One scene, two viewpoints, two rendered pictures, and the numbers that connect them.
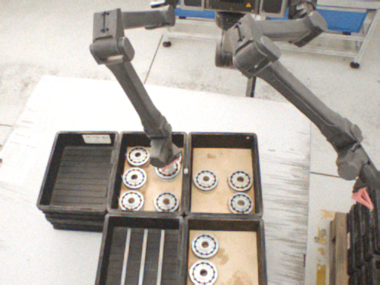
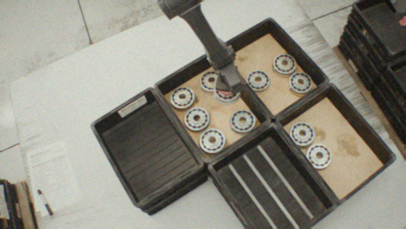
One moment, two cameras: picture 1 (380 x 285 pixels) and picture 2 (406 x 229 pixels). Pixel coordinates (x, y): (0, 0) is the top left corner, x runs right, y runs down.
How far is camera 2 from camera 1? 0.53 m
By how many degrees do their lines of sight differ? 21
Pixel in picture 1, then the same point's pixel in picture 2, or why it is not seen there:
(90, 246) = (197, 206)
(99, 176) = (160, 138)
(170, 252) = (278, 159)
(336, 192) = not seen: hidden behind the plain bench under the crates
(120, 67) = (198, 9)
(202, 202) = (268, 101)
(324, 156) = not seen: hidden behind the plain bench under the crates
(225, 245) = (314, 122)
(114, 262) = (241, 201)
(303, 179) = (316, 35)
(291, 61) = not seen: outside the picture
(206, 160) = (242, 64)
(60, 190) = (135, 177)
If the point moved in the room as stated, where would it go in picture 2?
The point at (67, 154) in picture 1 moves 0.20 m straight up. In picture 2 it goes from (110, 140) to (93, 120)
